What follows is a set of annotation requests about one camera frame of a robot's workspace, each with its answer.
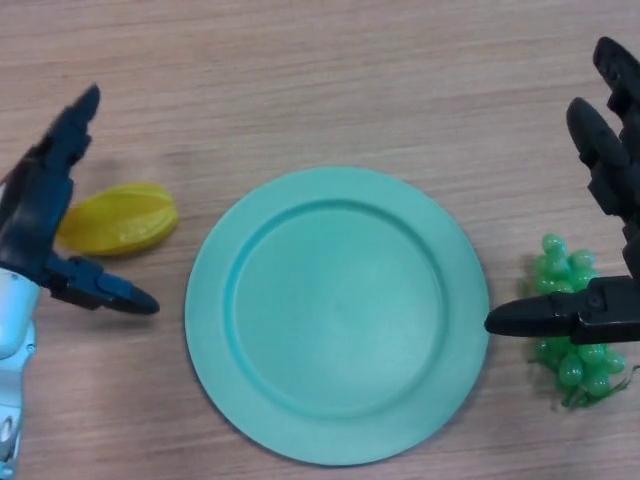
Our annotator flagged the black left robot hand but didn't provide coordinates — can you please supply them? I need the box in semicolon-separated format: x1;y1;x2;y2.
0;83;161;316

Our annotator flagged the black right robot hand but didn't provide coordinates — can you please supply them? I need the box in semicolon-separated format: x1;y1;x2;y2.
483;35;640;346

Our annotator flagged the yellow starfruit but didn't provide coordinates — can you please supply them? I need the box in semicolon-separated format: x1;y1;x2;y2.
54;182;180;257

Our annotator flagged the green round plate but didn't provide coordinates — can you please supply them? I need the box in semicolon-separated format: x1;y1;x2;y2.
183;165;491;466

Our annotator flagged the green grape bunch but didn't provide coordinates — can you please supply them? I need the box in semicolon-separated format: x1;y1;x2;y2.
522;231;630;410

